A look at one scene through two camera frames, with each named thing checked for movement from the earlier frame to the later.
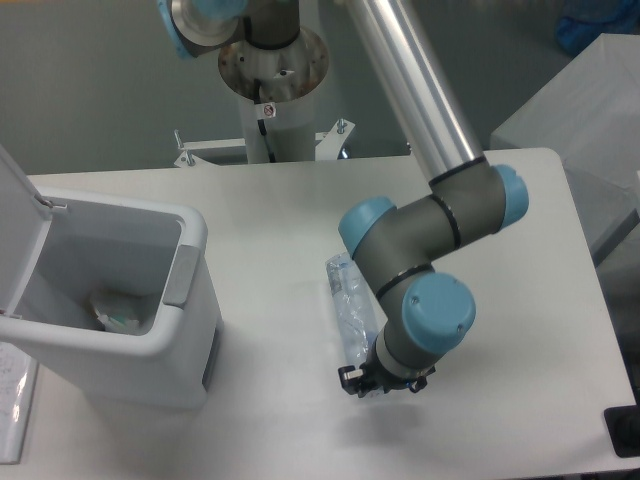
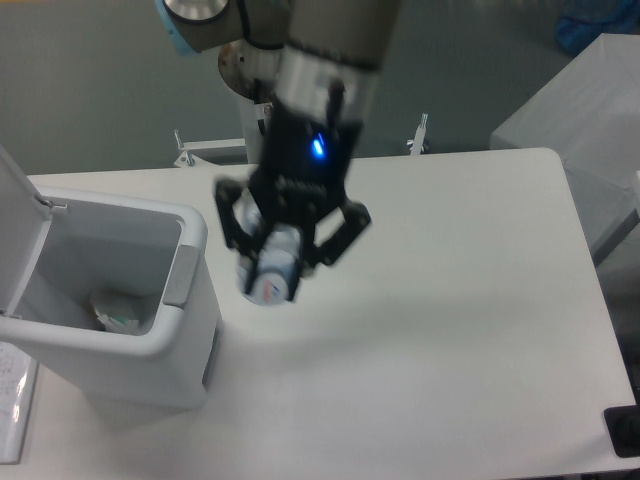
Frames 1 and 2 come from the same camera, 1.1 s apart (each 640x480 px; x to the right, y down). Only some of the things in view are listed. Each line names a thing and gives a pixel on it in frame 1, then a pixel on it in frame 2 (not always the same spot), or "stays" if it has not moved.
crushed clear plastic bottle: [359, 310] to [275, 254]
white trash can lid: [25, 220] stays
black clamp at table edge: [623, 425] stays
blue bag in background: [585, 20] stays
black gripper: [376, 375] to [307, 164]
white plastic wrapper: [117, 324] stays
